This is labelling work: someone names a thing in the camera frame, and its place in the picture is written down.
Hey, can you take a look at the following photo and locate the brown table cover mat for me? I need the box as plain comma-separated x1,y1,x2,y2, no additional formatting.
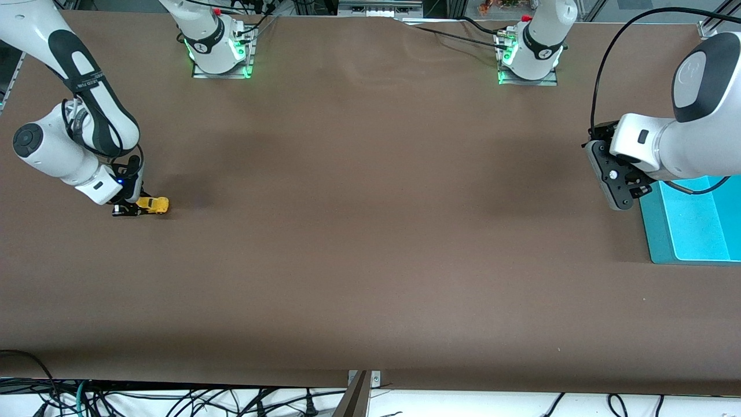
0,9,741,397

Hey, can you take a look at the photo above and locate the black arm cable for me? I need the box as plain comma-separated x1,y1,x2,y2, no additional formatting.
589,6,741,195
61,96,145,174

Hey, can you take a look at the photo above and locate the yellow beetle toy car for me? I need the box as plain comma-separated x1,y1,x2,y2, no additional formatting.
137,196,170,215

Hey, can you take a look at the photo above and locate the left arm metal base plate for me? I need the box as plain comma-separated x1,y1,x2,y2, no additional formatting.
497,32,559,87

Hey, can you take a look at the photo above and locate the silver aluminium profile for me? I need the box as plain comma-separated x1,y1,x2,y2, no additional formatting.
338,0,424,18

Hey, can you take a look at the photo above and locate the teal plastic bin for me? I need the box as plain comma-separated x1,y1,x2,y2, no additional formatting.
640,174,741,266

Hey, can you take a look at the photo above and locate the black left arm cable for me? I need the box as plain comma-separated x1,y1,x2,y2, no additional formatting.
589,6,741,195

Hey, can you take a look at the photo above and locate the black table cable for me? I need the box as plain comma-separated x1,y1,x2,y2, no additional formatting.
412,24,505,50
457,16,513,36
232,0,280,44

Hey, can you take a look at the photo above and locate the silver table edge bracket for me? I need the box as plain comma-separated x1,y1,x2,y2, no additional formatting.
347,370,381,389

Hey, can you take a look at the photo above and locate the dark grey metal post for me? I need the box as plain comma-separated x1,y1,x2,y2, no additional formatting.
331,371,371,417

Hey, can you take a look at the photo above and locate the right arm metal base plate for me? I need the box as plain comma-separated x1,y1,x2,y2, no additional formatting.
191,26,255,79

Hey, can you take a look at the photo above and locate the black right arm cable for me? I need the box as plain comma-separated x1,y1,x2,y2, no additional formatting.
61,96,145,174

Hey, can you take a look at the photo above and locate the silver table side rail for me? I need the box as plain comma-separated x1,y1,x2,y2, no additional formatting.
0,51,27,114

